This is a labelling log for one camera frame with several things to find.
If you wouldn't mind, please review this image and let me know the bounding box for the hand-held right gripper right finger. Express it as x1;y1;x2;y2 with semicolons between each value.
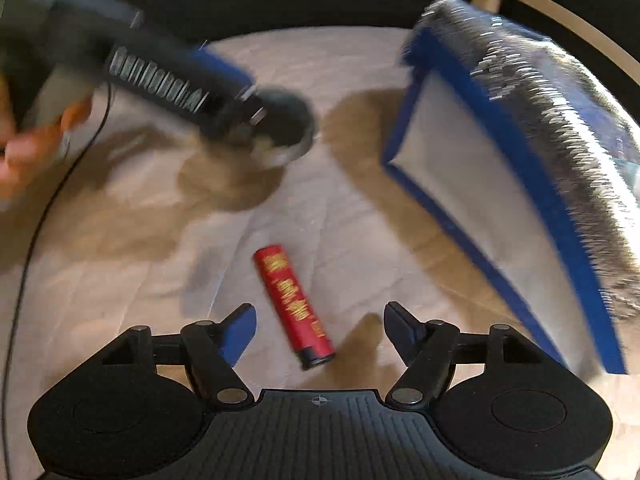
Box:
384;301;543;408

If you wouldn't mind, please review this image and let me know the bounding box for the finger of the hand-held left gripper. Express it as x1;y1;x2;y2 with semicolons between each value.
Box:
192;44;255;97
227;92;273;137

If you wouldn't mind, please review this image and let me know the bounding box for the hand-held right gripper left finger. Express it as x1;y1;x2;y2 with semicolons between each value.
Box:
102;302;258;407

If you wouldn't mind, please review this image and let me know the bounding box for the round metal tin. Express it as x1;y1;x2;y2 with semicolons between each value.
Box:
200;85;319;172

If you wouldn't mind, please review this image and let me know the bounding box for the red tube with black cap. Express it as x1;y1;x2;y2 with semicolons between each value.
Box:
252;244;336;372

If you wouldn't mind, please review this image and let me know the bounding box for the blue insulated foil-lined bag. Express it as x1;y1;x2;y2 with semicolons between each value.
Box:
381;0;640;376

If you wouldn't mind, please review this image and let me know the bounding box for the person's left hand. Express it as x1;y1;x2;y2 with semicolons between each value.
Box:
0;77;96;201

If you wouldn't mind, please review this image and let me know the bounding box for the black cable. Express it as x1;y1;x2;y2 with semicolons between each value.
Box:
0;82;114;461

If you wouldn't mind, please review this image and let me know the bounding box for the wooden frame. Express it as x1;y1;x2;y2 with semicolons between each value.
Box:
472;0;640;88

